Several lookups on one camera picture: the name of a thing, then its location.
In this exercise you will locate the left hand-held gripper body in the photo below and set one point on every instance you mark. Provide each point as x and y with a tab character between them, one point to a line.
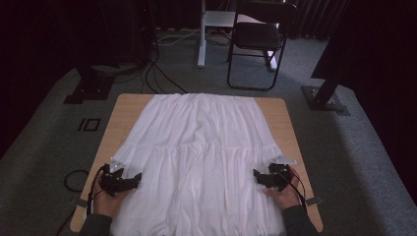
111	182

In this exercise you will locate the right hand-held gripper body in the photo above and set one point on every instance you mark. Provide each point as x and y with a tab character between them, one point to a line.
278	175

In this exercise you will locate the white skirt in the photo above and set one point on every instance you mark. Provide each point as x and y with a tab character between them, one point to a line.
200	157

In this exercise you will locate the person's left hand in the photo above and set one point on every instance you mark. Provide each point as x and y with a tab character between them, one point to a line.
106	205

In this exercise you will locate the person's right hand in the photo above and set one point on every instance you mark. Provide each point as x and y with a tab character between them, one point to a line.
288	196

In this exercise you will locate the grey tape piece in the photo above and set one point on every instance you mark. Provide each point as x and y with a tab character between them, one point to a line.
314	200
81	203

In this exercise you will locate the black slanted stand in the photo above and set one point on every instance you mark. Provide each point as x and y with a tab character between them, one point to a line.
323	95

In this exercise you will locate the black stand base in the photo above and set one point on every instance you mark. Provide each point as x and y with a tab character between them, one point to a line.
90	88

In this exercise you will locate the black folding chair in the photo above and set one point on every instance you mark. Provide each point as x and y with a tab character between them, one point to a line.
257	36

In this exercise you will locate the dark equipment rack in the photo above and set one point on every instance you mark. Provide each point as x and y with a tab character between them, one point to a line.
131	29

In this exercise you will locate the dark curtain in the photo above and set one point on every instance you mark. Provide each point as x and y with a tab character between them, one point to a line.
314	19

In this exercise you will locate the white desk frame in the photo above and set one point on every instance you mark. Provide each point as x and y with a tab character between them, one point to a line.
202	42

